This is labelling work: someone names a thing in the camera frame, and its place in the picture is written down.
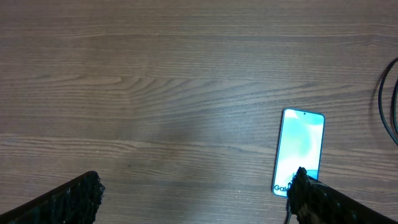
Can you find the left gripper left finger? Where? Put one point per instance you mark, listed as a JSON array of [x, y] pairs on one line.
[[76, 201]]

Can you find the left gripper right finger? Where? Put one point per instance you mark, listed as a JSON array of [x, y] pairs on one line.
[[313, 202]]

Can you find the smartphone with blue screen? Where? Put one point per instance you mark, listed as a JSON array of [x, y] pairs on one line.
[[300, 145]]

